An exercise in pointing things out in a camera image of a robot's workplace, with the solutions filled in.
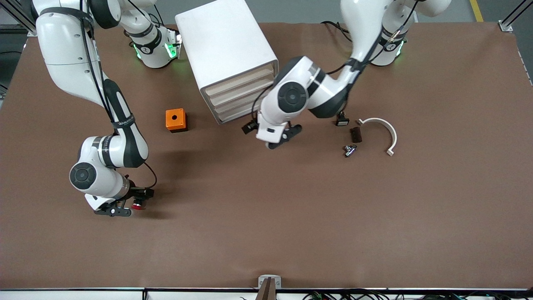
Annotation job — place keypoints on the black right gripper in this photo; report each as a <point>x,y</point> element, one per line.
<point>137,193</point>

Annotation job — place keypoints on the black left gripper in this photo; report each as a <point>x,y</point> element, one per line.
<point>250,126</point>

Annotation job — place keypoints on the red push button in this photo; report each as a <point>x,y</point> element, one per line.
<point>138,206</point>

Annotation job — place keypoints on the white cabinet drawer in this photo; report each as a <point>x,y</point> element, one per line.
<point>239,92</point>
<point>237,102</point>
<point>237,113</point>
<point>237,83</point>

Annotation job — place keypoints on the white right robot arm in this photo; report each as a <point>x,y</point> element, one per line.
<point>62,41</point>

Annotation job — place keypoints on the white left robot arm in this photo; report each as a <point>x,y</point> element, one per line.
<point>291,98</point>

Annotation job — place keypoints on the white square push button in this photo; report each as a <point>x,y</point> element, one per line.
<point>342,122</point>

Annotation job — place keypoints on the white drawer cabinet housing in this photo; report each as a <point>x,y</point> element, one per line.
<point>225,41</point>

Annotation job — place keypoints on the chrome metal tee fitting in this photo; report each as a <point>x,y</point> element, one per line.
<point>349,151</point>

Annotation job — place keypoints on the dark brown cylinder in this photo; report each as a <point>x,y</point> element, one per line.
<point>356,135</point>

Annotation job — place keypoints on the orange box with hole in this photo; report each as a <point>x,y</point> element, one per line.
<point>175,118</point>

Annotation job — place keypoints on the grey metal mounting bracket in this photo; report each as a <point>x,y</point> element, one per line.
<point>278,282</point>

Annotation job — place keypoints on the dark camera mount pole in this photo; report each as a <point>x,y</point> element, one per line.
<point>266,291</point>

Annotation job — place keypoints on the aluminium frame post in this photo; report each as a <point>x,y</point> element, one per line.
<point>505,26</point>
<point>18,12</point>

